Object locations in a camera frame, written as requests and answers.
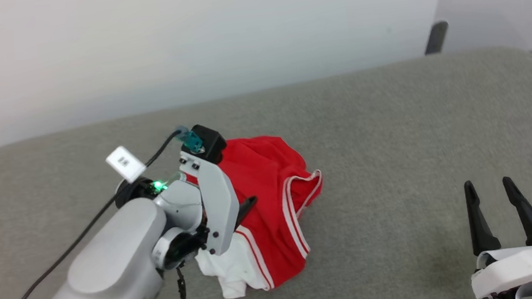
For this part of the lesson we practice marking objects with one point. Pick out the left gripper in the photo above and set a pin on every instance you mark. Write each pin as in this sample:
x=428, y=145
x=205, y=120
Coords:
x=217, y=203

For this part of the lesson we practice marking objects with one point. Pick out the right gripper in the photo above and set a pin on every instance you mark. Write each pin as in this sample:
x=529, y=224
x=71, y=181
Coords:
x=516, y=269

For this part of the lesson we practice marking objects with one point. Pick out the red and white garment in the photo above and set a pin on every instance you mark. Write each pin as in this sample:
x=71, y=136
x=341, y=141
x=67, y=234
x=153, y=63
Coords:
x=270, y=193

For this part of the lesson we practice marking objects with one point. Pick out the grey fabric sofa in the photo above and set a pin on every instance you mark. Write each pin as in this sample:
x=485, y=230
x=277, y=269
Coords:
x=368, y=149

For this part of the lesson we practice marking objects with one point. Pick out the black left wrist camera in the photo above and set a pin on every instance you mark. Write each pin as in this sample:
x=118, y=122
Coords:
x=209, y=144

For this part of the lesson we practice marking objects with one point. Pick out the grey partition post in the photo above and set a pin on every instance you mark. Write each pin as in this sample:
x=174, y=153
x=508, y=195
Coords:
x=436, y=38

